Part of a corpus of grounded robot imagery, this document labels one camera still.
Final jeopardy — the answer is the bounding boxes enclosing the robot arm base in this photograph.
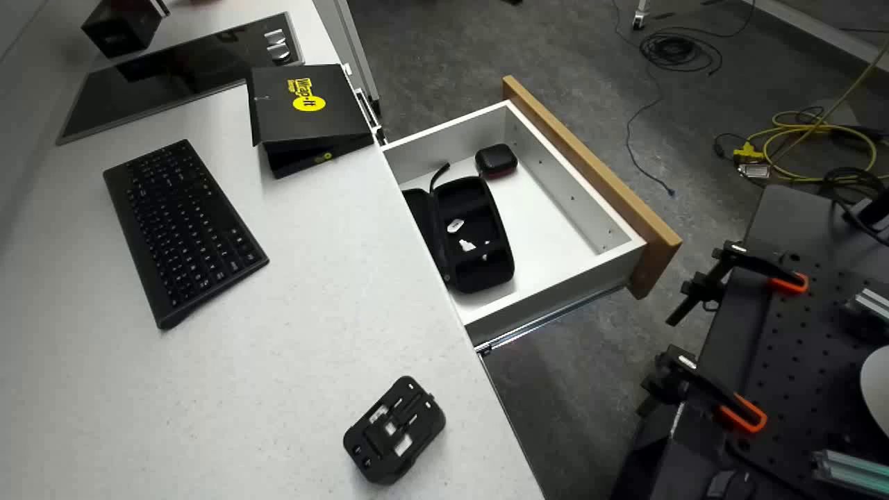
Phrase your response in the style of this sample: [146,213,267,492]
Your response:
[859,345,889,435]

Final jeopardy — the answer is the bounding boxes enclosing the white drawer with wooden front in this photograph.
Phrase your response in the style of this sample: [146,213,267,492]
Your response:
[383,76,682,354]

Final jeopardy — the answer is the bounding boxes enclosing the black zippered pouch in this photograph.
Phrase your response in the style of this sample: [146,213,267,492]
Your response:
[403,170,513,294]

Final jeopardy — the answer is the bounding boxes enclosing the small black earbud case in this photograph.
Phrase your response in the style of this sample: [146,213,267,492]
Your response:
[474,144,517,179]

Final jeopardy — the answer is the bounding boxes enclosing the black travel adapter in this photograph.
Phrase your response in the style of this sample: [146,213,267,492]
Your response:
[342,374,443,485]

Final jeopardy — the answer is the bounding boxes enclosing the black box with yellow logo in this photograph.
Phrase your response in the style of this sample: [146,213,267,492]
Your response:
[246,65,371,179]

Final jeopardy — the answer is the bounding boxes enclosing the black keyboard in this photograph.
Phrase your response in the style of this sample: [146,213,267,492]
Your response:
[103,140,270,331]

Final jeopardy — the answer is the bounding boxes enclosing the upper black orange clamp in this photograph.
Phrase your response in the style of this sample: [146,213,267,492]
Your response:
[665,242,810,326]

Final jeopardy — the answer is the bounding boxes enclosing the black orange clamp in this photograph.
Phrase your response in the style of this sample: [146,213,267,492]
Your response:
[665,242,810,326]
[640,345,768,435]

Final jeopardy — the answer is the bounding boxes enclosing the lower black orange clamp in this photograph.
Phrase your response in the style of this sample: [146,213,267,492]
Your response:
[640,345,768,435]

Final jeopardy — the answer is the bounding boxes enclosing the black perforated breadboard table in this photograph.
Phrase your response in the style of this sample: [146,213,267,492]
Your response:
[611,187,889,500]

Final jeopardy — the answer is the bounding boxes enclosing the black cube device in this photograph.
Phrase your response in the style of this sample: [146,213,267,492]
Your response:
[81,0,170,59]

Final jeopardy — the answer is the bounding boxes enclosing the aluminium extrusion profile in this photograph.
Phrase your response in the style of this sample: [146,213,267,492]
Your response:
[814,451,889,500]

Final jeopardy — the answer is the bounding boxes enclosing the black coiled cable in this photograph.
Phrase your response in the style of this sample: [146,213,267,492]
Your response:
[611,0,727,201]

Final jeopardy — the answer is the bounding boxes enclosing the yellow cable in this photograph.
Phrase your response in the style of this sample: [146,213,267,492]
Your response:
[731,44,889,187]

